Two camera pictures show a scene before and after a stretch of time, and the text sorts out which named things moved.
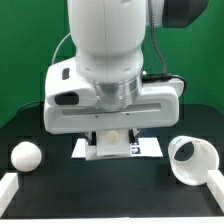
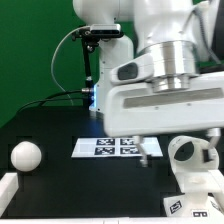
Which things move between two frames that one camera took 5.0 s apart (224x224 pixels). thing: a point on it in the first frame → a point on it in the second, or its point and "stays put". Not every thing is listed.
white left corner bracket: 8,188 stays put
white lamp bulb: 26,156 stays put
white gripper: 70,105 → 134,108
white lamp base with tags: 110,142 → 199,182
